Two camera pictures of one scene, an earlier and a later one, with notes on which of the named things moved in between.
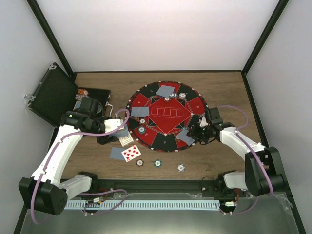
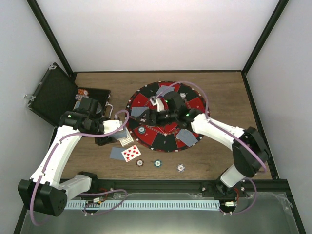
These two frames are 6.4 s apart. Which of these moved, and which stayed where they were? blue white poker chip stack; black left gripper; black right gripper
Moved: black right gripper
Stayed: black left gripper; blue white poker chip stack
